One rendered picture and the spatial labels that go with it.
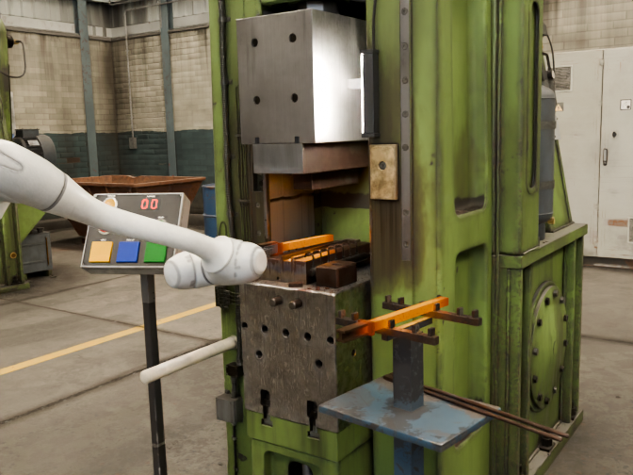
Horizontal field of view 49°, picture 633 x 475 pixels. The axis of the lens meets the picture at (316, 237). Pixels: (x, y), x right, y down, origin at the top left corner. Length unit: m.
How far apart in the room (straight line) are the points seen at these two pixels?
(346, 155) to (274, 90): 0.35
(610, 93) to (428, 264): 5.26
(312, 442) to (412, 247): 0.70
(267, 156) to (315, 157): 0.16
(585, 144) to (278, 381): 5.44
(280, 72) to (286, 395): 1.03
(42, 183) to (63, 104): 9.96
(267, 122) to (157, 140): 9.21
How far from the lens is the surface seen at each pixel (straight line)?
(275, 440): 2.43
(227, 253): 1.77
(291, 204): 2.59
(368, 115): 2.18
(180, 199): 2.50
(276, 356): 2.31
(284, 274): 2.29
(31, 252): 7.56
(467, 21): 2.49
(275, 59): 2.25
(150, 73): 11.55
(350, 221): 2.68
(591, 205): 7.35
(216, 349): 2.59
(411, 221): 2.17
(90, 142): 11.83
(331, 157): 2.32
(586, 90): 7.33
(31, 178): 1.61
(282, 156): 2.24
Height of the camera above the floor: 1.40
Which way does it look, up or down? 9 degrees down
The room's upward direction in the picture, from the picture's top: 2 degrees counter-clockwise
